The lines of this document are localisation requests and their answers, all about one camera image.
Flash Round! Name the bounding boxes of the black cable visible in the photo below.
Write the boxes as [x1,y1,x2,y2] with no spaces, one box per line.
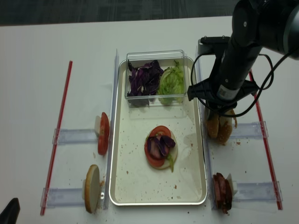
[190,46,299,118]

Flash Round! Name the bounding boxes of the upper left clear holder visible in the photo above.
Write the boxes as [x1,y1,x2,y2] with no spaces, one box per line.
[52,128,98,145]

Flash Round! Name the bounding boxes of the white block behind tomato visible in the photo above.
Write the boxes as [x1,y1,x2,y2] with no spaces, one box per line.
[94,116,101,138]

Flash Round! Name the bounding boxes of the upper right clear holder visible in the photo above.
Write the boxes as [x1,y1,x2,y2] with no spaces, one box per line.
[230,121,269,139]

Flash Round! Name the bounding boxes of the green lettuce strip on bun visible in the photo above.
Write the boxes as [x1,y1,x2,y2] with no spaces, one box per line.
[166,154,174,172]

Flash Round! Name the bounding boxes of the right clear long divider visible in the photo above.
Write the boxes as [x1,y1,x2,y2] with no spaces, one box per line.
[195,45,219,210]

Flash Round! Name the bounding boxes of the clear plastic container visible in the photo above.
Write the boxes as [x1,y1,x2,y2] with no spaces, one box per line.
[124,50,188,107]

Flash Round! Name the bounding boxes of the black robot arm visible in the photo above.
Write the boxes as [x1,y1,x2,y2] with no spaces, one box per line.
[187,0,299,117]

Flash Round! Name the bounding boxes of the right red strip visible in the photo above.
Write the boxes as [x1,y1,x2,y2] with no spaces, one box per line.
[248,70,283,210]

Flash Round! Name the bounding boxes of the upright bun half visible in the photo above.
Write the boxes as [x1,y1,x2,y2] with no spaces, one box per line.
[84,164,100,213]

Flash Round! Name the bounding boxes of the green lettuce leaves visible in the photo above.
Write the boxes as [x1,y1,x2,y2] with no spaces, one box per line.
[157,60,185,96]

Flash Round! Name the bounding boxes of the purple cabbage on bun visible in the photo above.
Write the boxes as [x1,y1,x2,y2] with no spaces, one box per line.
[145,135,178,160]

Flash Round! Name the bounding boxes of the lower left clear holder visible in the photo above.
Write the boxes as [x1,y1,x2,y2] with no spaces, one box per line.
[40,188,85,208]

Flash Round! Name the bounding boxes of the black object at corner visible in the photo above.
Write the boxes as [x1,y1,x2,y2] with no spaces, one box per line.
[0,198,21,224]

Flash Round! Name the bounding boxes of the left red strip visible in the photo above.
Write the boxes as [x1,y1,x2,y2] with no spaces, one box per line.
[40,61,73,216]

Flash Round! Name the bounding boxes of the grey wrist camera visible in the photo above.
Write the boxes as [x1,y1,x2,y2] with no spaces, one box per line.
[198,36,230,56]

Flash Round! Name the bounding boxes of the white metal tray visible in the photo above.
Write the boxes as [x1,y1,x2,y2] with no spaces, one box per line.
[109,62,207,206]

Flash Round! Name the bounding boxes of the upright tomato slices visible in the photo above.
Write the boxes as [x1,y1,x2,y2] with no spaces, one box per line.
[98,112,110,156]

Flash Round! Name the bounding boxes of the sesame top bun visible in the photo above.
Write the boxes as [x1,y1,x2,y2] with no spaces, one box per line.
[204,107,219,139]

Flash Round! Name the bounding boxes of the bottom bun on tray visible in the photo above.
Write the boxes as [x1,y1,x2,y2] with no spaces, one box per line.
[146,129,179,170]

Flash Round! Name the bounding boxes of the lower right clear holder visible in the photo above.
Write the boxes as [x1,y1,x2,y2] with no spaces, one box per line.
[233,182,283,202]

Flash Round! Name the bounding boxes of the left clear long divider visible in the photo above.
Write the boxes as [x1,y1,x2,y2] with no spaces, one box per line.
[102,50,119,210]

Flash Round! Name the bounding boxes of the purple cabbage leaves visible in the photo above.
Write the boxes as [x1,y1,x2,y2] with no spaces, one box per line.
[127,60,164,97]

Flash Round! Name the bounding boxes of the torn sesame bun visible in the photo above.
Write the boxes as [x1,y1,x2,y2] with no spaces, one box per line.
[216,116,237,145]

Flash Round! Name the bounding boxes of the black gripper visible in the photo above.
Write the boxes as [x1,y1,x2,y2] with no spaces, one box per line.
[187,78,258,114]

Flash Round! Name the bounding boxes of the red strip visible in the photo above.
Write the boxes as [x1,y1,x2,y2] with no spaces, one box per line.
[40,61,73,216]
[248,70,283,210]

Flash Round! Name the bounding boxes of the tomato slices on bun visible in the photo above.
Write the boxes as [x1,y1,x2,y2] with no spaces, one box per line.
[144,126,175,167]

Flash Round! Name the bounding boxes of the white block behind patties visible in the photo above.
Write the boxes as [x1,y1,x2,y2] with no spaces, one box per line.
[226,173,238,196]

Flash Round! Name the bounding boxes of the stacked meat patties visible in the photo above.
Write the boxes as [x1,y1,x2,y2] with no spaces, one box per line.
[213,173,233,214]

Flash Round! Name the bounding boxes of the clear long divider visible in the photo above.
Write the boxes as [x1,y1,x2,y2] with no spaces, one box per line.
[102,50,119,210]
[195,45,219,210]

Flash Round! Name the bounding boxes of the clear holder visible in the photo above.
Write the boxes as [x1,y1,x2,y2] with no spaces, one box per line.
[40,188,85,208]
[230,121,269,139]
[233,182,283,202]
[52,128,98,145]

